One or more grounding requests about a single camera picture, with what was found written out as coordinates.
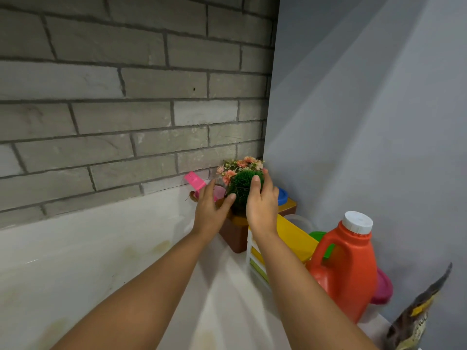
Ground person's left hand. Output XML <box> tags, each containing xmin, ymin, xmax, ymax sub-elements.
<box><xmin>192</xmin><ymin>177</ymin><xmax>237</xmax><ymax>242</ymax></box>

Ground clear jar with green lid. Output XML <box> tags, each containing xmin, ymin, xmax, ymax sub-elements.
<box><xmin>284</xmin><ymin>214</ymin><xmax>336</xmax><ymax>260</ymax></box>

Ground orange plastic jug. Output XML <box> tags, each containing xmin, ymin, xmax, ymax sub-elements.
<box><xmin>305</xmin><ymin>210</ymin><xmax>378</xmax><ymax>325</ymax></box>

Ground white countertop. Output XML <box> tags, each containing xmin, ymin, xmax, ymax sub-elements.
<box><xmin>0</xmin><ymin>185</ymin><xmax>402</xmax><ymax>350</ymax></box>

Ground black coffee granules pouch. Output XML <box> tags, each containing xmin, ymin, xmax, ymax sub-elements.
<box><xmin>385</xmin><ymin>262</ymin><xmax>454</xmax><ymax>350</ymax></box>

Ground clear jar with pink lid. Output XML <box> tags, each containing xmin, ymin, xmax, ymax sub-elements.
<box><xmin>359</xmin><ymin>267</ymin><xmax>394</xmax><ymax>325</ymax></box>

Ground person's right forearm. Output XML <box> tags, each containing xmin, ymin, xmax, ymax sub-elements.
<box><xmin>251</xmin><ymin>231</ymin><xmax>380</xmax><ymax>350</ymax></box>

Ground yellow mini drawer organizer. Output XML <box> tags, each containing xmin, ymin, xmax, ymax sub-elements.
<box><xmin>246</xmin><ymin>214</ymin><xmax>320</xmax><ymax>293</ymax></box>

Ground brown tissue box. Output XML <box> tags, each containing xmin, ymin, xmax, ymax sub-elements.
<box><xmin>215</xmin><ymin>196</ymin><xmax>298</xmax><ymax>254</ymax></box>

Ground artificial flowers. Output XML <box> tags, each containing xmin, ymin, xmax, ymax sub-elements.
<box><xmin>216</xmin><ymin>156</ymin><xmax>265</xmax><ymax>186</ymax></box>

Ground person's right hand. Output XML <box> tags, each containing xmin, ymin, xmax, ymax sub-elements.
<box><xmin>245</xmin><ymin>168</ymin><xmax>280</xmax><ymax>242</ymax></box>

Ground pink metal bucket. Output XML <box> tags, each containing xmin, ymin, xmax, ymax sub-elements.
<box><xmin>189</xmin><ymin>184</ymin><xmax>227</xmax><ymax>203</ymax></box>

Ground person's left forearm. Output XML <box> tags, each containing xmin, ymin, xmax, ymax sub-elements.
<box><xmin>51</xmin><ymin>229</ymin><xmax>211</xmax><ymax>350</ymax></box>

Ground green plant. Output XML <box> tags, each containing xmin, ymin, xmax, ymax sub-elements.
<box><xmin>225</xmin><ymin>169</ymin><xmax>265</xmax><ymax>215</ymax></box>

